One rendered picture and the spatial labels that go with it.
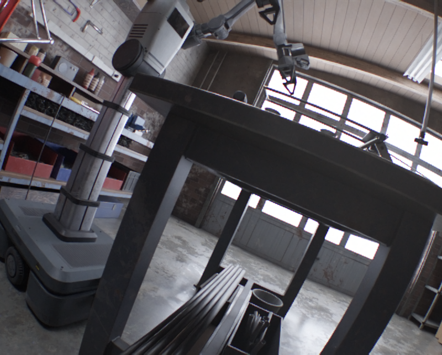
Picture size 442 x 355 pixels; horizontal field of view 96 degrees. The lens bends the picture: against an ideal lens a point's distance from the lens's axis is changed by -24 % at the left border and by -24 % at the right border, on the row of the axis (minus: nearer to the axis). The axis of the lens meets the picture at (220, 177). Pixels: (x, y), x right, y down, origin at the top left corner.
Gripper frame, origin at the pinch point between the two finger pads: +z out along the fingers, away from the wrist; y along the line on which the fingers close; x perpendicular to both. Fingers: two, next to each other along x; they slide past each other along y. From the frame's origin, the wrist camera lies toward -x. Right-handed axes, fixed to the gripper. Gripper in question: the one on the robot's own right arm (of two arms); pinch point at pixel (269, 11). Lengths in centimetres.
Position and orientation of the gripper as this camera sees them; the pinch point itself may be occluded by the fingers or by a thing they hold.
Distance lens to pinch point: 77.2
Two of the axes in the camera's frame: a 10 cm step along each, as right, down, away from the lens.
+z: 0.7, 9.7, -2.1
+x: -9.3, 1.4, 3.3
